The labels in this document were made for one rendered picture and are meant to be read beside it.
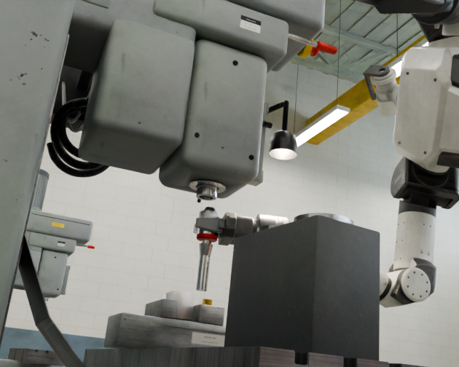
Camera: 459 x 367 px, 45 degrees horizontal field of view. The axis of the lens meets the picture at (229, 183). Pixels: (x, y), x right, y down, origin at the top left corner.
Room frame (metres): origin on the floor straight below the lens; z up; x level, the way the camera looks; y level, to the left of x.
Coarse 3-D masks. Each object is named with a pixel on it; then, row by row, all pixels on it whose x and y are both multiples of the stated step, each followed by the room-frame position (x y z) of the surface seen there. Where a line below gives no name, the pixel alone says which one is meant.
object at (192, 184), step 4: (192, 180) 1.18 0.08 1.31; (196, 180) 1.17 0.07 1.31; (200, 180) 1.17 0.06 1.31; (204, 180) 1.16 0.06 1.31; (208, 180) 1.16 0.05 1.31; (212, 180) 1.17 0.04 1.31; (192, 184) 1.20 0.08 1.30; (196, 184) 1.19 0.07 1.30; (212, 184) 1.18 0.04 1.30; (216, 184) 1.18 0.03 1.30; (220, 184) 1.18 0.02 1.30; (224, 184) 1.19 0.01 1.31; (192, 188) 1.22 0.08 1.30; (196, 188) 1.22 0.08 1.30; (220, 188) 1.20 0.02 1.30; (224, 188) 1.20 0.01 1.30; (220, 192) 1.23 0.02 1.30
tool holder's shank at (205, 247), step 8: (208, 240) 1.20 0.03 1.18; (200, 248) 1.20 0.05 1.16; (208, 248) 1.20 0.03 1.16; (200, 256) 1.20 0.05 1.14; (208, 256) 1.20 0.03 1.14; (200, 264) 1.20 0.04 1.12; (208, 264) 1.20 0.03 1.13; (200, 272) 1.20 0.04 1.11; (208, 272) 1.21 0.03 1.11; (200, 280) 1.20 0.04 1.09; (200, 288) 1.20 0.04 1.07
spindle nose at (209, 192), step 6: (198, 186) 1.19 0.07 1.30; (204, 186) 1.18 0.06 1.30; (210, 186) 1.18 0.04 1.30; (216, 186) 1.20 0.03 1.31; (198, 192) 1.19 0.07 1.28; (204, 192) 1.18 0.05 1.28; (210, 192) 1.18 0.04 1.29; (216, 192) 1.20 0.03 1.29; (198, 198) 1.22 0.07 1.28; (204, 198) 1.22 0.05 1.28; (210, 198) 1.22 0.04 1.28
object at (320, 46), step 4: (288, 36) 1.16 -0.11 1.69; (292, 36) 1.16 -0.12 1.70; (296, 36) 1.16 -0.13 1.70; (296, 40) 1.17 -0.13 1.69; (300, 40) 1.17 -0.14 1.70; (304, 40) 1.17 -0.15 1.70; (308, 40) 1.17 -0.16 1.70; (308, 44) 1.18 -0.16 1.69; (312, 44) 1.18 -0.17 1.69; (316, 44) 1.18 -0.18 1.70; (320, 44) 1.18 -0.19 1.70; (324, 44) 1.18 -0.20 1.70; (328, 44) 1.19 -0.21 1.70; (316, 48) 1.19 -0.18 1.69; (320, 48) 1.18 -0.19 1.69; (324, 48) 1.19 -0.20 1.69; (328, 48) 1.19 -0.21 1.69; (332, 48) 1.19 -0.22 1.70; (336, 48) 1.20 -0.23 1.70; (328, 52) 1.20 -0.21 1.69; (332, 52) 1.20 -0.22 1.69; (336, 52) 1.20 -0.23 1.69
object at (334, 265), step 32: (288, 224) 0.78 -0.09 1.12; (320, 224) 0.73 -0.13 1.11; (352, 224) 0.76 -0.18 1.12; (256, 256) 0.85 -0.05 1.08; (288, 256) 0.78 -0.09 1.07; (320, 256) 0.73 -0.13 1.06; (352, 256) 0.76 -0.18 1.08; (256, 288) 0.84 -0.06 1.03; (288, 288) 0.77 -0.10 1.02; (320, 288) 0.73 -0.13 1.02; (352, 288) 0.76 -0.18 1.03; (256, 320) 0.84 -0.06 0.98; (288, 320) 0.77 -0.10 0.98; (320, 320) 0.73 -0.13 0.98; (352, 320) 0.76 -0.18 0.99; (320, 352) 0.73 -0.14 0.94; (352, 352) 0.76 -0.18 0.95
